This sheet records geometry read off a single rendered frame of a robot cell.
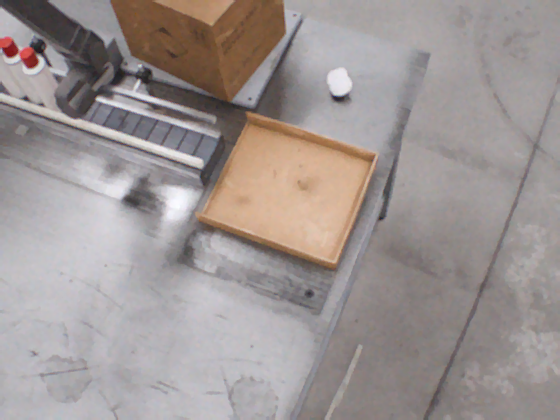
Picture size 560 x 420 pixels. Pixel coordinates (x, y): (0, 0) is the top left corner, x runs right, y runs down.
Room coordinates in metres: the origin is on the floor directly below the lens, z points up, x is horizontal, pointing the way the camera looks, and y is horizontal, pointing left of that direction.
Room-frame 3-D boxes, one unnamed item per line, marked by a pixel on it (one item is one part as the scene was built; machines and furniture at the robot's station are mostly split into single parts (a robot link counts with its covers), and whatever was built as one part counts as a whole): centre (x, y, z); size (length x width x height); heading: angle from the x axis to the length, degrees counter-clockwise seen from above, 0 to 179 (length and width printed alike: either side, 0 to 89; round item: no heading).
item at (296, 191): (0.62, -0.03, 0.85); 0.30 x 0.26 x 0.04; 60
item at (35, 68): (0.91, 0.47, 0.98); 0.05 x 0.05 x 0.20
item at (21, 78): (0.95, 0.52, 0.98); 0.05 x 0.05 x 0.20
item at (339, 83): (0.87, -0.18, 0.85); 0.08 x 0.07 x 0.04; 141
